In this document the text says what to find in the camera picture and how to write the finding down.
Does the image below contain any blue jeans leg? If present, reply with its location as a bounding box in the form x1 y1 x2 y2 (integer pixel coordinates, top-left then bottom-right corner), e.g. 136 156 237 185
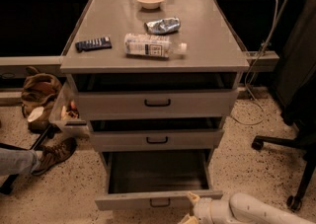
0 148 40 176

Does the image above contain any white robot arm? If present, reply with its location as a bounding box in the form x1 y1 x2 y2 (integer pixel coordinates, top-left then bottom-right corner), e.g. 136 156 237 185
178 191 315 224

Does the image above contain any crumpled blue chip bag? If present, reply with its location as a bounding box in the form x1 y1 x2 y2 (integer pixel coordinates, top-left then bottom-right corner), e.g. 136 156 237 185
144 17 181 35

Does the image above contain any brown shoe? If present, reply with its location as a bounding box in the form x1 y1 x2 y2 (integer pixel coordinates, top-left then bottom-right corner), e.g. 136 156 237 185
32 137 77 176

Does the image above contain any grey drawer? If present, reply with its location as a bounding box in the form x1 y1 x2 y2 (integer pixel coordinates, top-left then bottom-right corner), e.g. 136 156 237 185
90 117 224 151
95 150 223 210
73 73 238 120

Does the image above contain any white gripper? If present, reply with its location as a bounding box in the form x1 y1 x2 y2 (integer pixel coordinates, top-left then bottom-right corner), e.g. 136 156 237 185
178 191 216 224

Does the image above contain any brown backpack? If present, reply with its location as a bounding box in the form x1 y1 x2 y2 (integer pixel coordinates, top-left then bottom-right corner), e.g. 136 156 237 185
21 66 62 133

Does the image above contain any grey drawer cabinet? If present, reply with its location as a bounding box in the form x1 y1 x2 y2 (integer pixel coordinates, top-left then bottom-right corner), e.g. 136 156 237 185
59 0 250 157

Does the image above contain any black office chair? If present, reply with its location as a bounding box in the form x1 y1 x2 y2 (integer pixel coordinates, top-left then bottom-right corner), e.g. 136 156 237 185
252 73 316 211

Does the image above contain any clear plastic water bottle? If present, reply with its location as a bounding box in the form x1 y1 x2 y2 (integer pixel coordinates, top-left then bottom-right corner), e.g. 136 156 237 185
124 34 188 59

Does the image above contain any grey middle drawer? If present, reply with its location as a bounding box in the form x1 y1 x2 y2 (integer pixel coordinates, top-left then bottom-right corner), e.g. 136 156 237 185
90 117 224 151

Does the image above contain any clear plastic storage bin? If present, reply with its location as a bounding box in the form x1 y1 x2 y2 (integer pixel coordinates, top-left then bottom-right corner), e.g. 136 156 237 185
49 82 89 137

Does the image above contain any grey top drawer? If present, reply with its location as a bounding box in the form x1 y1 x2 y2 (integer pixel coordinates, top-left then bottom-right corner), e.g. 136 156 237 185
73 73 238 120

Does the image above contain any white cable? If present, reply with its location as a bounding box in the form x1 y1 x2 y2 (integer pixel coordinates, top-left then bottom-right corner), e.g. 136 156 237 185
230 0 280 127

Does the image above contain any grey bottom drawer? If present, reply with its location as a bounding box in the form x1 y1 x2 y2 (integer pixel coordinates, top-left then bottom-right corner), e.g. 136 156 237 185
95 150 223 210

